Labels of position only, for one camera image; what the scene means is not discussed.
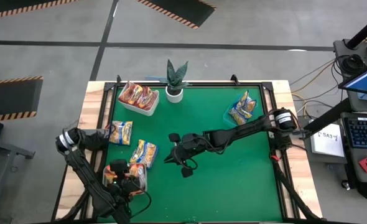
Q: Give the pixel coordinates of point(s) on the white plastic bin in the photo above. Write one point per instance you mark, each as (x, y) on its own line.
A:
(140, 112)

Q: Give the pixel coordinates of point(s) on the green table mat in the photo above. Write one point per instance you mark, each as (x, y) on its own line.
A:
(233, 193)

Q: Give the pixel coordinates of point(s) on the grey workstation desk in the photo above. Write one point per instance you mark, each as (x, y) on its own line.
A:
(354, 179)

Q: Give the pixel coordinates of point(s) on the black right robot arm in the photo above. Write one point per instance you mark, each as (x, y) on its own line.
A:
(239, 132)

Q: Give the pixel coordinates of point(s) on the black aluminium table frame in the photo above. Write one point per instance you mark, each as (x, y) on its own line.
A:
(208, 84)

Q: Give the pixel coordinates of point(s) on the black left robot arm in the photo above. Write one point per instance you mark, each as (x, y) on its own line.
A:
(87, 180)

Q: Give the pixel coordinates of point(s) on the white paper sign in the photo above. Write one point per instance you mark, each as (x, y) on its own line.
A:
(328, 143)

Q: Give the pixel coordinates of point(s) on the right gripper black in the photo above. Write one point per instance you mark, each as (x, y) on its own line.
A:
(189, 146)

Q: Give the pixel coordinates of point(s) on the pale grey plastic bin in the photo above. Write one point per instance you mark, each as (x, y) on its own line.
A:
(142, 192)

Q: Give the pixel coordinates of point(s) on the translucent blue plastic bin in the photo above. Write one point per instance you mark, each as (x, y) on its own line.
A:
(230, 115)

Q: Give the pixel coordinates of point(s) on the black camera pole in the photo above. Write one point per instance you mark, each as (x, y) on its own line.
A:
(364, 31)

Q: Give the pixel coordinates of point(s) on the black stand leg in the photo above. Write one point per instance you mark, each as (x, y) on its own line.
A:
(326, 116)

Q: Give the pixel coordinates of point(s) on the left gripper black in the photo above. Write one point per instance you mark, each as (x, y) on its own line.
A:
(121, 186)

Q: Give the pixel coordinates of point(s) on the snake plant in white pot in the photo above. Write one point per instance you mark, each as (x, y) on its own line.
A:
(174, 97)

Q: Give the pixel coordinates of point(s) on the black hazard-striped floor mat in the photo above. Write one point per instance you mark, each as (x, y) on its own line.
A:
(15, 6)
(9, 96)
(183, 9)

